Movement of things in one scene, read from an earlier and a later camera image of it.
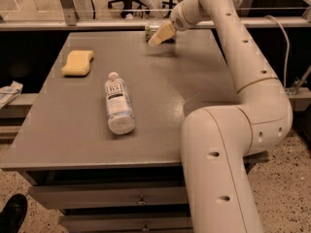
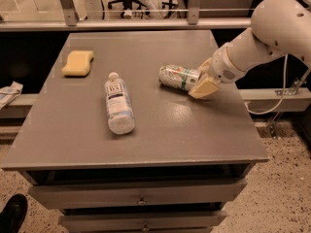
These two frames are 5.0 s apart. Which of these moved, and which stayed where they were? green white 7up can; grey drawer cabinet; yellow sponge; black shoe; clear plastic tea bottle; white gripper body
Moved: white gripper body; green white 7up can
Stayed: clear plastic tea bottle; black shoe; grey drawer cabinet; yellow sponge
